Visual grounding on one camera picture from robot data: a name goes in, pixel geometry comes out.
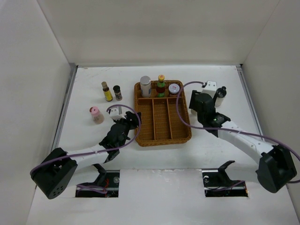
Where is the small dark spice jar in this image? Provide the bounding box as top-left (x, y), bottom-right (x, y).
top-left (113, 85), bottom-right (122, 101)

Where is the red sauce bottle green label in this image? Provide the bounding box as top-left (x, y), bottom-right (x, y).
top-left (156, 75), bottom-right (165, 98)

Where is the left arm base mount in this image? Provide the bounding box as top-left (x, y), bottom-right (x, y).
top-left (75, 164), bottom-right (120, 198)

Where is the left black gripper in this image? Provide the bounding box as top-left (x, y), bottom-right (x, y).
top-left (113, 112), bottom-right (140, 148)

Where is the pink cap spice jar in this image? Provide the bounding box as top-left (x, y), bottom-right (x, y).
top-left (89, 106), bottom-right (104, 124)

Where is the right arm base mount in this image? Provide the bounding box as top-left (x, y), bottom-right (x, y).
top-left (202, 160), bottom-right (248, 197)

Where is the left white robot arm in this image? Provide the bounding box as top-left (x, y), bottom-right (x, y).
top-left (30, 111), bottom-right (142, 200)

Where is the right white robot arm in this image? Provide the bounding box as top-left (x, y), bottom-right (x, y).
top-left (189, 90), bottom-right (297, 193)

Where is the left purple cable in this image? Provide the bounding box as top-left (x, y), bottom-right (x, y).
top-left (30, 105), bottom-right (142, 179)

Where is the jar with red white lid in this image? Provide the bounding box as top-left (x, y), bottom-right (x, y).
top-left (168, 83), bottom-right (180, 97)

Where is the white bottle black cap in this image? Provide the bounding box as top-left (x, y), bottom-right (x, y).
top-left (213, 86), bottom-right (227, 107)

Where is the white jar silver lid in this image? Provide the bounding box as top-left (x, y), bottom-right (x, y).
top-left (140, 76), bottom-right (151, 98)

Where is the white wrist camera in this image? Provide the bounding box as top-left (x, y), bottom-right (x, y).
top-left (202, 81), bottom-right (217, 98)
top-left (108, 106), bottom-right (125, 119)

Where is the brown bottle yellow label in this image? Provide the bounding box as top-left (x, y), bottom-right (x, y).
top-left (101, 82), bottom-right (113, 102)

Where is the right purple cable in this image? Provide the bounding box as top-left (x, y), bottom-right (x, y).
top-left (175, 81), bottom-right (300, 183)

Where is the brown wicker divided tray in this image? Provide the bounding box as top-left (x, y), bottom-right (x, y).
top-left (134, 81), bottom-right (192, 147)

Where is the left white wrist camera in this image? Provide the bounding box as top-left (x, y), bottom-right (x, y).
top-left (108, 106), bottom-right (125, 119)

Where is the purple cable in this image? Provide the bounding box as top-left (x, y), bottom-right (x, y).
top-left (175, 81), bottom-right (300, 183)
top-left (30, 105), bottom-right (142, 179)

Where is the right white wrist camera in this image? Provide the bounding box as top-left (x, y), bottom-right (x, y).
top-left (202, 81), bottom-right (217, 98)

